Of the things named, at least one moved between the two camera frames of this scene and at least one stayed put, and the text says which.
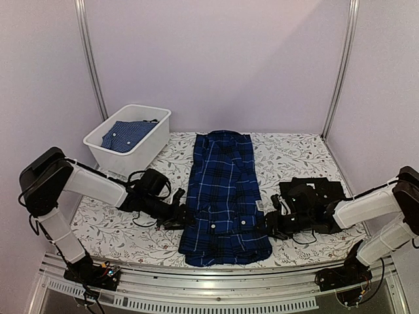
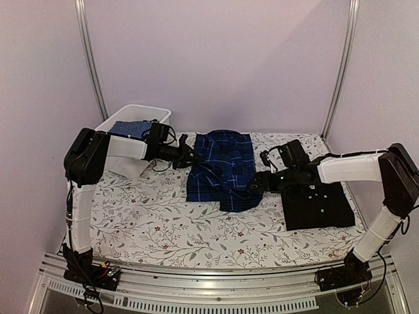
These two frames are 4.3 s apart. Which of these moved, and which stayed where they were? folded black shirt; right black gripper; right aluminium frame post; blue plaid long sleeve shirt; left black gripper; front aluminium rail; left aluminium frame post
Moved: right black gripper; left black gripper; blue plaid long sleeve shirt
Stayed: left aluminium frame post; front aluminium rail; folded black shirt; right aluminium frame post
